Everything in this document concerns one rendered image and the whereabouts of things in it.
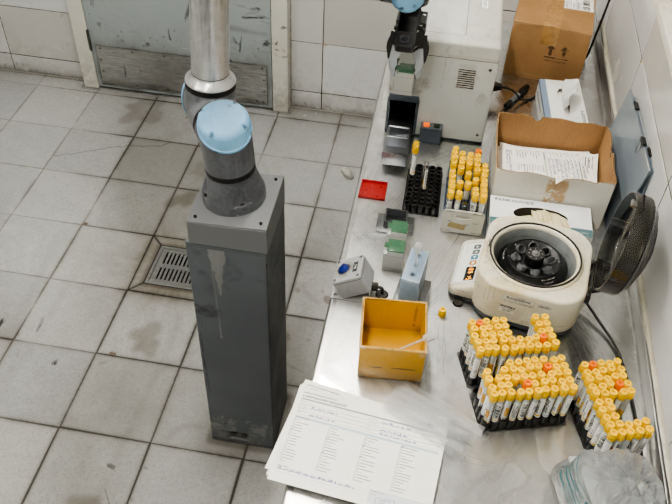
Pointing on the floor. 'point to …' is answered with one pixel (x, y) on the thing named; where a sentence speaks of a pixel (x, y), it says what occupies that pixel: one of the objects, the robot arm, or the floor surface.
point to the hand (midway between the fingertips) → (404, 74)
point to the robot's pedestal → (242, 337)
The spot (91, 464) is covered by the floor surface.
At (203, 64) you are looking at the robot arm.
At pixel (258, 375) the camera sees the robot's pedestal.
